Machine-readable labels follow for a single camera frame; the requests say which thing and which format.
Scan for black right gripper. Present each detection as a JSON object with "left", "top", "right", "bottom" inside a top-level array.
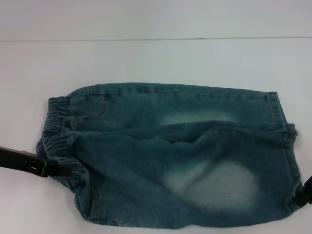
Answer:
[{"left": 293, "top": 175, "right": 312, "bottom": 206}]

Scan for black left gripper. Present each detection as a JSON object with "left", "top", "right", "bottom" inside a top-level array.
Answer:
[{"left": 0, "top": 145, "right": 74, "bottom": 178}]

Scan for blue denim shorts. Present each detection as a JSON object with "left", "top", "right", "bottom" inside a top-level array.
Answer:
[{"left": 36, "top": 83, "right": 305, "bottom": 234}]

